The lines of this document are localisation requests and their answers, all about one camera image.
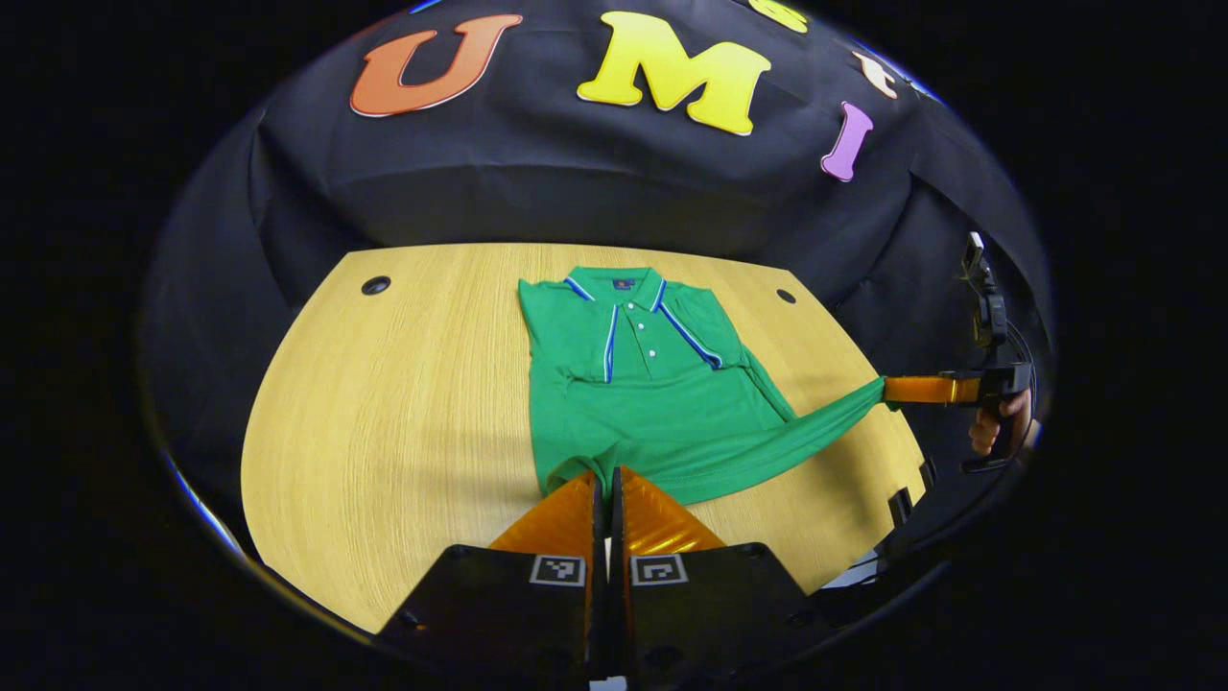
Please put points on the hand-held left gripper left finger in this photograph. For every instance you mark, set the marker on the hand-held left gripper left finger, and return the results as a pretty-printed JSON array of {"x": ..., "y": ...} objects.
[{"x": 518, "y": 614}]

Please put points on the green T-shirt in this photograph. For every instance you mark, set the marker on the green T-shirt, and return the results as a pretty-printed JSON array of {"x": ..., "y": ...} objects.
[{"x": 662, "y": 413}]

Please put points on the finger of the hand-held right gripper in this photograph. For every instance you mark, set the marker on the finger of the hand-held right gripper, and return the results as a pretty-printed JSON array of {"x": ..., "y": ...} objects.
[{"x": 926, "y": 389}]

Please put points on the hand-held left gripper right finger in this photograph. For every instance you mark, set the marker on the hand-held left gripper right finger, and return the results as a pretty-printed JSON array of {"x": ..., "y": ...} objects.
[{"x": 710, "y": 605}]

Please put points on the black backdrop cloth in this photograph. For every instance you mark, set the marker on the black backdrop cloth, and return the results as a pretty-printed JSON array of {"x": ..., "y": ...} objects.
[{"x": 537, "y": 192}]

